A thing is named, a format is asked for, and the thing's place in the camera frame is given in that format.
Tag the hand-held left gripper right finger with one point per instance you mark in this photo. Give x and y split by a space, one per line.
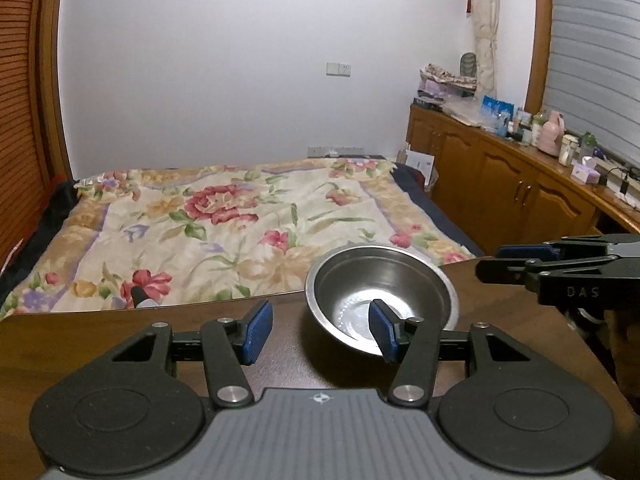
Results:
382 330

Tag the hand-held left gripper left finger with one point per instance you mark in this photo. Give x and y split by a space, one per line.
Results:
257 330

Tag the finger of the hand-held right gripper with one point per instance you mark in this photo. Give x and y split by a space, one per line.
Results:
500 270
525 251

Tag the medium stainless steel bowl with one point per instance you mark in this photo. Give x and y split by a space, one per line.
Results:
350 280

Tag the dark blue bedsheet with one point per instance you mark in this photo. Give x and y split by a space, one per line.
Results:
450 220

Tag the wooden cabinet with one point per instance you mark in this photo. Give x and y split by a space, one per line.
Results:
500 185

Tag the floral bed blanket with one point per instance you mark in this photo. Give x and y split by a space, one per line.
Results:
225 240

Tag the purple tissue box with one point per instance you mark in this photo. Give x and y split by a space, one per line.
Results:
585 172

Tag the white jar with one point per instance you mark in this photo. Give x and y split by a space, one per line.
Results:
567 149

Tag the pink jug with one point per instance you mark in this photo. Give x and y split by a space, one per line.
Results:
552 132

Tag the white green bottle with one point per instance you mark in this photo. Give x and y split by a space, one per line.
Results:
536 127

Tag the small green plant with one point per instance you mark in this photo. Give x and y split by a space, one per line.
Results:
587 140

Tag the white paper box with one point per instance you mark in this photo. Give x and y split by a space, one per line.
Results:
417 162

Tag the blue packet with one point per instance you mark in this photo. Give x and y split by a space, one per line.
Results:
497 112

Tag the clear plastic bag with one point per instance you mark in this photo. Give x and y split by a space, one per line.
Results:
462 110

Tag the dark flat box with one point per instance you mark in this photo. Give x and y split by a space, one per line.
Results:
427 104

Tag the stack of folded cloths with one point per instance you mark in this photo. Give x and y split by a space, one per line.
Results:
445 80

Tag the grey ribbed jar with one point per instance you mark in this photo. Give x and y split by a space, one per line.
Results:
468 64

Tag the grey window blind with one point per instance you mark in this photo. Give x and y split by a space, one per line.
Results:
590 60

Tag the cream patterned curtain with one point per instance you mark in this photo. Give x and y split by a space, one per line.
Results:
485 25

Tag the dark cloth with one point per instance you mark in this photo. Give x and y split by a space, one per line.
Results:
45 230

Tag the wooden louvered wardrobe door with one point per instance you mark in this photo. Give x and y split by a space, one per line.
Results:
20 110

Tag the wall socket strip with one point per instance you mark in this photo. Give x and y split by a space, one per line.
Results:
335 151

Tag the wooden window frame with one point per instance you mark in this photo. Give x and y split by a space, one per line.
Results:
539 35

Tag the white wall switch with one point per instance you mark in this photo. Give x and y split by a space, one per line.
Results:
339 68

